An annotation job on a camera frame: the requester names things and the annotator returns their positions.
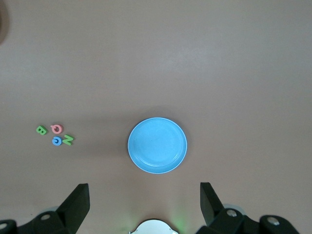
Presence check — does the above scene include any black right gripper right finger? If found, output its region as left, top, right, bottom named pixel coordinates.
left=195, top=182, right=299, bottom=234

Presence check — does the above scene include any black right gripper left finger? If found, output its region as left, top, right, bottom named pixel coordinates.
left=0, top=183, right=91, bottom=234

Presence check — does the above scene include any green foam letter N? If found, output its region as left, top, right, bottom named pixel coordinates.
left=61, top=135, right=75, bottom=146

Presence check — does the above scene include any pink foam letter Q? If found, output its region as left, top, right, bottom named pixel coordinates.
left=50, top=124, right=64, bottom=135

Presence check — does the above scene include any blue plate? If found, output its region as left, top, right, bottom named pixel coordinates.
left=127, top=117, right=188, bottom=175

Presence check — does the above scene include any brown table mat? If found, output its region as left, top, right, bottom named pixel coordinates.
left=0, top=0, right=312, bottom=234

